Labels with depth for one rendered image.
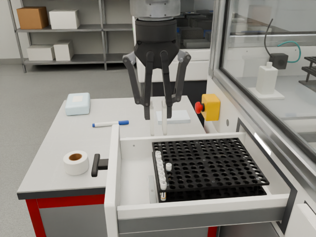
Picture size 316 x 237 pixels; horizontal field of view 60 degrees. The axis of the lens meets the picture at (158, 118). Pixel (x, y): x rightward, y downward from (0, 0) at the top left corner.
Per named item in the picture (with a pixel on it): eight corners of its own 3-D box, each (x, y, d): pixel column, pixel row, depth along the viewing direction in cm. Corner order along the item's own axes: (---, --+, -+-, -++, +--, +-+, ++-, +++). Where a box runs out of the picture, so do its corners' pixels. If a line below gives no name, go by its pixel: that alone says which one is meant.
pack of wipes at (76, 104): (89, 114, 114) (88, 104, 112) (65, 116, 112) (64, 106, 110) (90, 100, 127) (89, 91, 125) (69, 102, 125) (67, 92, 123)
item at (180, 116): (158, 124, 106) (158, 120, 105) (155, 114, 114) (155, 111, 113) (190, 122, 107) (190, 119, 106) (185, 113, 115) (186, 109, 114)
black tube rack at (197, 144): (159, 214, 56) (159, 190, 53) (152, 162, 71) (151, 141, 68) (264, 206, 58) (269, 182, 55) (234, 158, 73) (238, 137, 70)
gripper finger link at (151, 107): (153, 106, 55) (149, 106, 55) (154, 136, 58) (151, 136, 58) (152, 100, 58) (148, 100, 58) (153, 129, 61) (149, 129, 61)
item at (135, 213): (118, 235, 51) (116, 211, 49) (121, 156, 74) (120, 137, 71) (319, 219, 55) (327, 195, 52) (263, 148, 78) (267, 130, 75)
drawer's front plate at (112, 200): (109, 249, 51) (104, 204, 46) (115, 158, 76) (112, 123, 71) (118, 248, 51) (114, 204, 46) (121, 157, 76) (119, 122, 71)
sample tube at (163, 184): (160, 203, 54) (160, 185, 52) (160, 198, 56) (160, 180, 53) (166, 202, 55) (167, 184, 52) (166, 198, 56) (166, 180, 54)
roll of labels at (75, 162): (59, 171, 80) (57, 160, 78) (75, 159, 86) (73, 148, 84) (79, 177, 78) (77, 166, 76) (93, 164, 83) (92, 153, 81)
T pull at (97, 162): (91, 178, 56) (90, 173, 55) (95, 157, 63) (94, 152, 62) (109, 177, 56) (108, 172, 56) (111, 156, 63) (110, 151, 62)
